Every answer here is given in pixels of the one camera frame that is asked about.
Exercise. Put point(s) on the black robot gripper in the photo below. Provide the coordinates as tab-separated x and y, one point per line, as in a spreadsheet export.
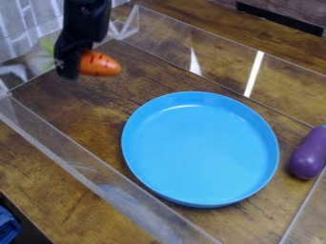
86	26

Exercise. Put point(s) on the orange toy carrot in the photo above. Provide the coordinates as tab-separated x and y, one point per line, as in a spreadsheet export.
90	62

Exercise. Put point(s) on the blue round tray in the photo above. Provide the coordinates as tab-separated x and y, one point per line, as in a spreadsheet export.
201	148

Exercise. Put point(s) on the blue object at corner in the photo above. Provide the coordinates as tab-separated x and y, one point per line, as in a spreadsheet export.
10	227

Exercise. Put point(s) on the purple toy eggplant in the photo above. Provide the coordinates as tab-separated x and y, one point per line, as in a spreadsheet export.
309	158

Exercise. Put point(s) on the clear acrylic enclosure wall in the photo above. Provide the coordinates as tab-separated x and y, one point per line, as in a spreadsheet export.
62	168

